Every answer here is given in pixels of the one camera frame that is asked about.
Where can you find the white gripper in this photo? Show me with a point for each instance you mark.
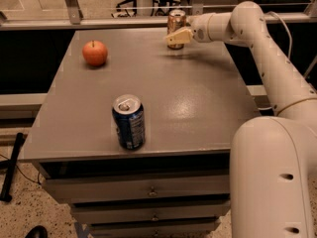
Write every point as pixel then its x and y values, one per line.
pixel 199 29

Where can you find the orange soda can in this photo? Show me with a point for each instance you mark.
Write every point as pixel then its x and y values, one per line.
pixel 176 20

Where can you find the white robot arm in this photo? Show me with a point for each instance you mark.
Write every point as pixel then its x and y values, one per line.
pixel 272 156

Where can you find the blue pepsi can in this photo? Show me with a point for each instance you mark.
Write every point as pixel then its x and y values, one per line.
pixel 128 114

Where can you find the red apple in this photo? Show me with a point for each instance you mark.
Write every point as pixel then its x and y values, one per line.
pixel 95 53

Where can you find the grey metal railing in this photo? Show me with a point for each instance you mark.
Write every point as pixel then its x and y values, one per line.
pixel 92 14

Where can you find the grey drawer cabinet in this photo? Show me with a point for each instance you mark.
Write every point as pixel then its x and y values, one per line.
pixel 194 101

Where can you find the top grey drawer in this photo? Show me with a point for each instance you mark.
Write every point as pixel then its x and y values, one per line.
pixel 84 190

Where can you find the grey drawer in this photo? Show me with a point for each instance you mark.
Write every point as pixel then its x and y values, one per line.
pixel 84 190
pixel 151 212
pixel 153 229

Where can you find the middle grey drawer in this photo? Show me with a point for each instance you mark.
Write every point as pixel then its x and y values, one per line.
pixel 151 212

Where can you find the bottom grey drawer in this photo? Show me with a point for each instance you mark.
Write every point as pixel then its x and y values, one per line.
pixel 153 229

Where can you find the black metal bar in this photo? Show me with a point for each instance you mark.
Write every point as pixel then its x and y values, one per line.
pixel 9 166

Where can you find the black shoe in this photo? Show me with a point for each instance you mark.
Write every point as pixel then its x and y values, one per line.
pixel 38 232

